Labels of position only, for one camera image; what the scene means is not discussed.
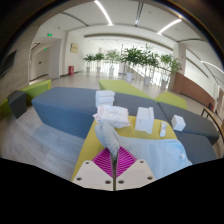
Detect row of potted plants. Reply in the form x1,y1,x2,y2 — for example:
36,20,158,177
82,44,183,87

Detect wooden table with black frame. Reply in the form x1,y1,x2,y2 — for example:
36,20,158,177
200,105,224,141

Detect ceiling light strips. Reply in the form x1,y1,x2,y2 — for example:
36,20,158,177
93,0,184,36

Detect stack of white towels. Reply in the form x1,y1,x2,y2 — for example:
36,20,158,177
95,89,116,108

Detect small white bottle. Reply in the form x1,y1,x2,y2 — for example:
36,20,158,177
159,121,168,138

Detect grey ottoman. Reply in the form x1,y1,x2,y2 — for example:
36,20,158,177
174,130,218,165
157,101,220,146

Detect long green bench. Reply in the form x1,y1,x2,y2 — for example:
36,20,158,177
0,78,53,118

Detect white crumpled cloth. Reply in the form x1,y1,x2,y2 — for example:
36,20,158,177
92,104,132,129

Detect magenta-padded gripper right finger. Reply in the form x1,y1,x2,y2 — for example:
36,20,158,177
114,146,157,192

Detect yellow ottoman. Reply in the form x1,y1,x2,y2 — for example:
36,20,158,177
70,114,179,181

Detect dark wall screen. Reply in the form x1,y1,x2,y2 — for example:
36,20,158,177
0,49,18,78

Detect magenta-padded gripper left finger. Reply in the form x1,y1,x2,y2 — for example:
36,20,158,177
70,147,116,192

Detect framed wall picture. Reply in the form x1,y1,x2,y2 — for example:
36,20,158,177
69,42,80,54

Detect light blue towel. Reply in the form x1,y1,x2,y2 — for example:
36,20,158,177
94,119,194,181

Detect white cube box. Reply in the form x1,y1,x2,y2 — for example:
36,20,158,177
170,114,187,132

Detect white rectangular box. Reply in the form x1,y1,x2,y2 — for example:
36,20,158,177
134,106,155,134

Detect large blue-grey ottoman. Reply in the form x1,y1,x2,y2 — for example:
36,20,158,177
30,86,168,139

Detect dark grey cube seat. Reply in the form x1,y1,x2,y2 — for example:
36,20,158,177
7,90,28,119

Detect green ottoman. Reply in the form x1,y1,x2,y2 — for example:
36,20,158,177
98,79,153,100
153,91,188,110

